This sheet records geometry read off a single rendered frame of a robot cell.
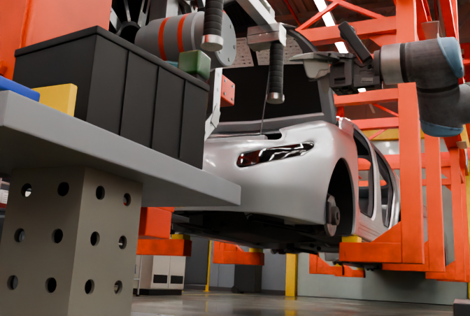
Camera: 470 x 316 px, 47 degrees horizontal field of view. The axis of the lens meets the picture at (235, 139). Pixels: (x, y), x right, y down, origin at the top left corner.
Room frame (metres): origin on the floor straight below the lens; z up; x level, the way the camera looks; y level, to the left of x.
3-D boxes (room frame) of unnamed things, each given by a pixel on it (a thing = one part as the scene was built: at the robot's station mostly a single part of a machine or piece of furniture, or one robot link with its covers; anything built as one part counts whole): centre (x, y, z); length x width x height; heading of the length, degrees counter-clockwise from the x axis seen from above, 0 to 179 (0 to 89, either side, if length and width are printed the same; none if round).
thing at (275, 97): (1.28, -0.09, 0.83); 0.04 x 0.04 x 0.16
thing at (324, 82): (1.28, -0.22, 0.81); 0.09 x 0.03 x 0.06; 28
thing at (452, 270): (10.19, -3.96, 1.75); 0.68 x 0.16 x 2.45; 64
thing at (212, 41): (0.97, 0.05, 0.83); 0.04 x 0.04 x 0.16
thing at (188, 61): (0.80, 0.07, 0.64); 0.04 x 0.04 x 0.04; 64
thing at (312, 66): (1.18, -0.17, 0.80); 0.09 x 0.03 x 0.06; 100
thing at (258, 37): (1.29, -0.07, 0.93); 0.09 x 0.05 x 0.05; 64
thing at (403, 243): (4.67, -1.28, 1.75); 0.68 x 0.16 x 2.45; 64
